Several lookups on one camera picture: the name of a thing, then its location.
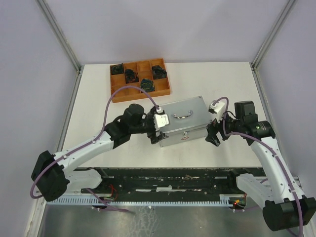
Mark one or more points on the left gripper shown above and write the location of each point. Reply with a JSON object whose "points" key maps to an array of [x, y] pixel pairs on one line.
{"points": [[152, 135]]}

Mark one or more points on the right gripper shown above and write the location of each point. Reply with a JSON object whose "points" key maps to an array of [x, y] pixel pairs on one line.
{"points": [[212, 129]]}

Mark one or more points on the grey metal first aid box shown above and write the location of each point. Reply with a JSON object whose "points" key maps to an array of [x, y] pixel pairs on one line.
{"points": [[188, 120]]}

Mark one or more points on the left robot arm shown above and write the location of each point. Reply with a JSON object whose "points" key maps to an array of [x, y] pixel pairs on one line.
{"points": [[56, 173]]}

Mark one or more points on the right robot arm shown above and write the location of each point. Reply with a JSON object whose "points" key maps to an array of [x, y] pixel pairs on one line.
{"points": [[283, 203]]}

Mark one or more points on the wooden compartment tray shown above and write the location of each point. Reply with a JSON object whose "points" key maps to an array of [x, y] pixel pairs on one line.
{"points": [[132, 80]]}

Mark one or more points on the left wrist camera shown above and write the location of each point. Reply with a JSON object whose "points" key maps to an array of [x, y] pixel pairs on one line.
{"points": [[161, 119]]}

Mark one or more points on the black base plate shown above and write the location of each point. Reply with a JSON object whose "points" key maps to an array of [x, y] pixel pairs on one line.
{"points": [[171, 184]]}

